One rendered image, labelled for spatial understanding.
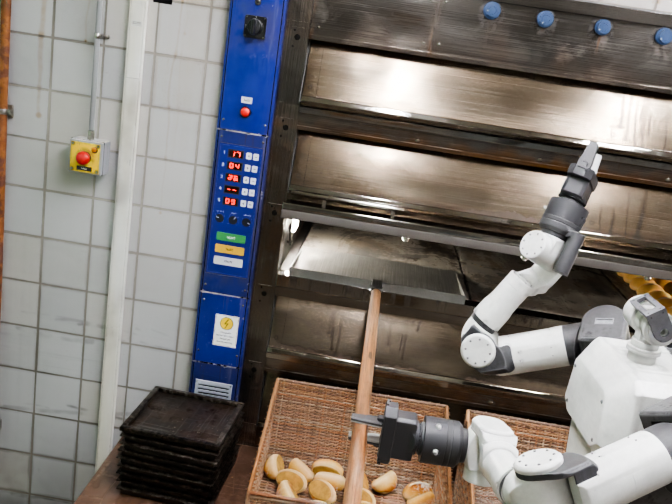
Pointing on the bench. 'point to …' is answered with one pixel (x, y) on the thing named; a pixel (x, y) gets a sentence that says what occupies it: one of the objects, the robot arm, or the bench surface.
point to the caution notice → (225, 330)
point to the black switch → (255, 27)
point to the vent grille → (213, 389)
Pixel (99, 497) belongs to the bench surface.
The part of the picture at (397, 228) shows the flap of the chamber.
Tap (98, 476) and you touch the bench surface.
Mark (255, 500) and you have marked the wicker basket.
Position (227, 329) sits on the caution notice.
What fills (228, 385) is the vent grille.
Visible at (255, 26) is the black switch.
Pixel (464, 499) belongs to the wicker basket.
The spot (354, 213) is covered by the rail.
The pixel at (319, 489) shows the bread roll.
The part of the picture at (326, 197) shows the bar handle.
